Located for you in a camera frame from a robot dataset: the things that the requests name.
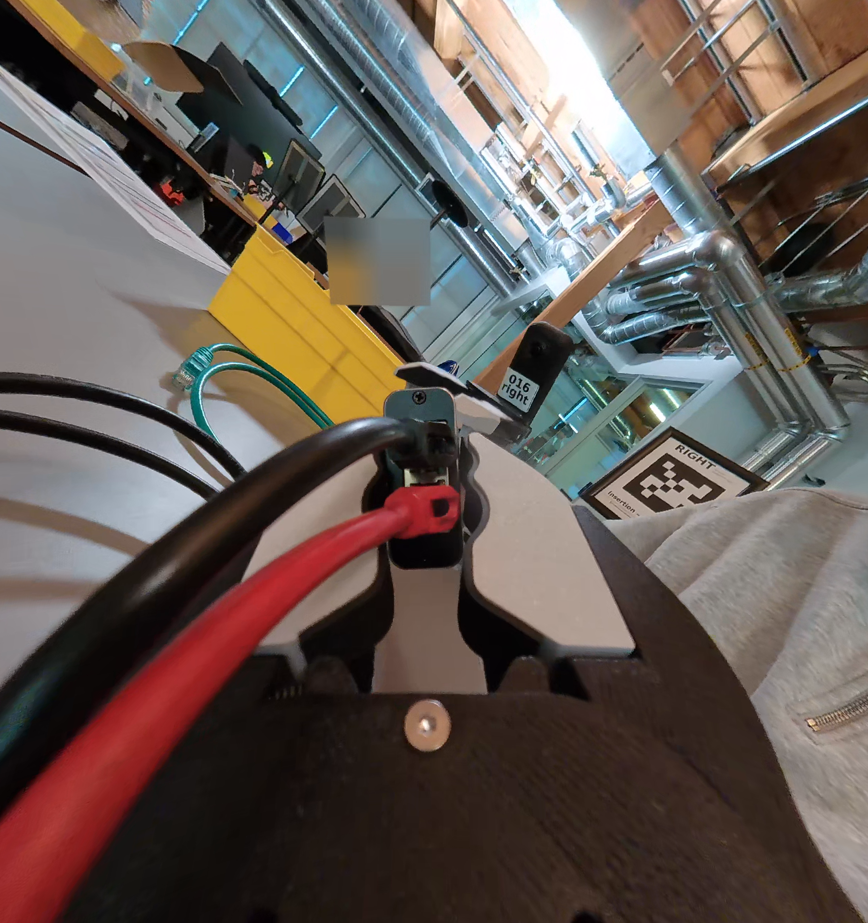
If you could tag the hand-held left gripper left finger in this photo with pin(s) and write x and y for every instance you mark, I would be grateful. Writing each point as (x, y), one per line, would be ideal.
(289, 544)

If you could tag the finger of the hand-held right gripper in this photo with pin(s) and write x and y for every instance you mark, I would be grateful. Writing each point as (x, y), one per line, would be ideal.
(488, 415)
(426, 373)

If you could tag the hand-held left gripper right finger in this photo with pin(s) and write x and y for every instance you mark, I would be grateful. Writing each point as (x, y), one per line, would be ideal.
(549, 570)

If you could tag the black network adapter box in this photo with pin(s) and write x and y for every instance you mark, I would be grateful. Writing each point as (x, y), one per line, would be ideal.
(419, 407)

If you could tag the grey desk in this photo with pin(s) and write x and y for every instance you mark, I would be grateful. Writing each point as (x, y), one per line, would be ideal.
(80, 303)

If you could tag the yellow plastic bin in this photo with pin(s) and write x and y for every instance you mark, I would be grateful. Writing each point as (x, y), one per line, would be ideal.
(297, 324)

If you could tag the wood-framed marker board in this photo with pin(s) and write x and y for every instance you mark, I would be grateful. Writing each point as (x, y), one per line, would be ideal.
(679, 479)

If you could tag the silver ventilation pipes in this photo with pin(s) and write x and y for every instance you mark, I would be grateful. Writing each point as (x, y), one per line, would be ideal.
(729, 288)

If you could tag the person's grey zip sweatshirt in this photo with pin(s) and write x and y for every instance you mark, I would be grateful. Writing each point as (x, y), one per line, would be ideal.
(765, 613)

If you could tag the white printed paper sheet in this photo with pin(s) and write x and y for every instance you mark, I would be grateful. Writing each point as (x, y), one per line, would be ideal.
(116, 173)

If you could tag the brown cardboard piece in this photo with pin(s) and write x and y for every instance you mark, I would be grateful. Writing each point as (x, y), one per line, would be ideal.
(167, 65)

